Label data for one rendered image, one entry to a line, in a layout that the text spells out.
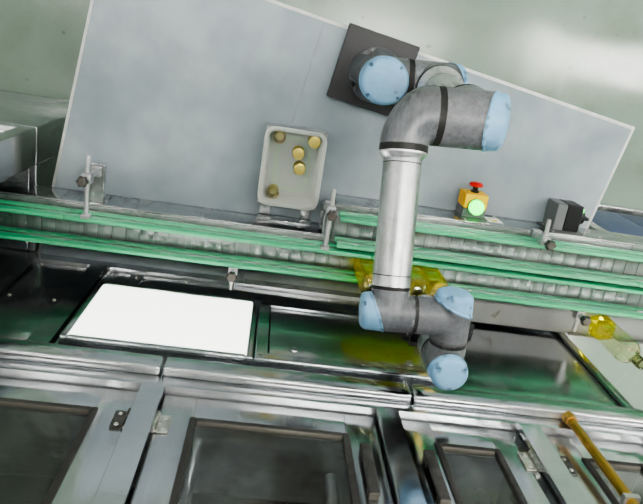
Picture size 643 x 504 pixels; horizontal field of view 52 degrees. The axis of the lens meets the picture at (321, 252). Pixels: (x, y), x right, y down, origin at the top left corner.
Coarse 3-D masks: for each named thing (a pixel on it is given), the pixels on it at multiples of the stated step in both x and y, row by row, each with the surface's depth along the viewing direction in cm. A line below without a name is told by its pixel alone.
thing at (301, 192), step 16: (272, 128) 180; (288, 128) 180; (272, 144) 188; (288, 144) 188; (304, 144) 188; (320, 144) 186; (272, 160) 189; (288, 160) 190; (304, 160) 190; (320, 160) 183; (272, 176) 191; (288, 176) 191; (304, 176) 191; (320, 176) 184; (288, 192) 193; (304, 192) 193; (304, 208) 187
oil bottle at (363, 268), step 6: (360, 258) 181; (354, 264) 187; (360, 264) 178; (366, 264) 177; (372, 264) 178; (354, 270) 186; (360, 270) 176; (366, 270) 172; (372, 270) 173; (360, 276) 174; (366, 276) 169; (372, 276) 169; (360, 282) 173; (366, 282) 169; (360, 288) 172; (366, 288) 169
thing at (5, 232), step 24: (24, 240) 173; (48, 240) 174; (72, 240) 177; (96, 240) 180; (216, 264) 178; (240, 264) 179; (264, 264) 183; (288, 264) 185; (480, 288) 191; (600, 312) 189; (624, 312) 190
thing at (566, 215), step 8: (552, 200) 196; (560, 200) 196; (568, 200) 198; (552, 208) 195; (560, 208) 192; (568, 208) 192; (576, 208) 192; (544, 216) 200; (552, 216) 194; (560, 216) 192; (568, 216) 193; (576, 216) 193; (552, 224) 194; (560, 224) 193; (568, 224) 193; (576, 224) 194
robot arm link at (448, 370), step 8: (424, 344) 136; (424, 352) 134; (432, 352) 130; (440, 352) 128; (448, 352) 128; (456, 352) 128; (464, 352) 130; (424, 360) 134; (432, 360) 129; (440, 360) 127; (448, 360) 126; (456, 360) 127; (464, 360) 128; (432, 368) 128; (440, 368) 127; (448, 368) 127; (456, 368) 127; (464, 368) 128; (432, 376) 128; (440, 376) 127; (448, 376) 127; (456, 376) 127; (464, 376) 128; (440, 384) 128; (448, 384) 128; (456, 384) 128
